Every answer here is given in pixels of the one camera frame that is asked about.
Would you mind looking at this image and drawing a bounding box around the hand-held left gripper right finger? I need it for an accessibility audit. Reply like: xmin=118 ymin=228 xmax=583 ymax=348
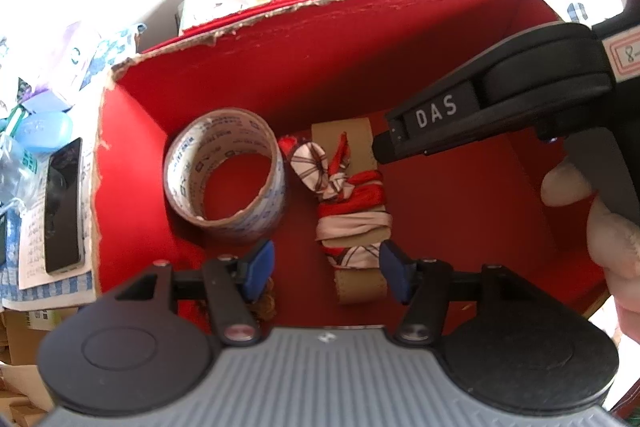
xmin=379 ymin=239 xmax=546 ymax=347

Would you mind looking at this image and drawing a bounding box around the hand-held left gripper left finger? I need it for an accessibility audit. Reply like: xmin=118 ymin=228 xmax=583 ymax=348
xmin=112 ymin=239 xmax=276 ymax=345

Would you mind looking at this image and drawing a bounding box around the blue checked packet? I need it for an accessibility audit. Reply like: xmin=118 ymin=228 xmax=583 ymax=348
xmin=95 ymin=24 xmax=147 ymax=74

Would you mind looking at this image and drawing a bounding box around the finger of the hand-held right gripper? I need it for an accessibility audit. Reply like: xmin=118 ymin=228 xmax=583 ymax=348
xmin=372 ymin=122 xmax=481 ymax=166

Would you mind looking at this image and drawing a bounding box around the purple tissue pack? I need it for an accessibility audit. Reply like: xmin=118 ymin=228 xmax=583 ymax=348
xmin=55 ymin=21 xmax=103 ymax=92

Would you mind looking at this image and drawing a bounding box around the white printed paper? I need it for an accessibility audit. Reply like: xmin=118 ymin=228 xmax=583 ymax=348
xmin=17 ymin=147 xmax=98 ymax=290

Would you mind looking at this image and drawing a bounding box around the black smartphone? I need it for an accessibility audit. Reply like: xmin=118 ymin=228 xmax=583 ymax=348
xmin=42 ymin=137 xmax=85 ymax=277

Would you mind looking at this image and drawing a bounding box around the person's right hand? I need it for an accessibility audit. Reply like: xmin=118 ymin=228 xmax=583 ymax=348
xmin=541 ymin=159 xmax=640 ymax=348

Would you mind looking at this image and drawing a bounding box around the red and white scarf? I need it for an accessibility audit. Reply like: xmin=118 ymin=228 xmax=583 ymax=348
xmin=277 ymin=132 xmax=393 ymax=268

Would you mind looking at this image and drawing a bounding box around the red cardboard box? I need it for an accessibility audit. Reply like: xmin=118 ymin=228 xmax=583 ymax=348
xmin=92 ymin=0 xmax=616 ymax=323

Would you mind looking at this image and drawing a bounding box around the brown rope bundle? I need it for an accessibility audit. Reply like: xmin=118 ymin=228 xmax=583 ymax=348
xmin=247 ymin=277 xmax=277 ymax=320

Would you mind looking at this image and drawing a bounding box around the packing tape roll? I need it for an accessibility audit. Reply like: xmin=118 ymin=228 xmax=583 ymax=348
xmin=164 ymin=108 xmax=288 ymax=242

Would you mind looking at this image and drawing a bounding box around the blue plastic case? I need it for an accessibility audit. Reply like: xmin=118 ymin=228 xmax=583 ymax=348
xmin=17 ymin=109 xmax=75 ymax=154

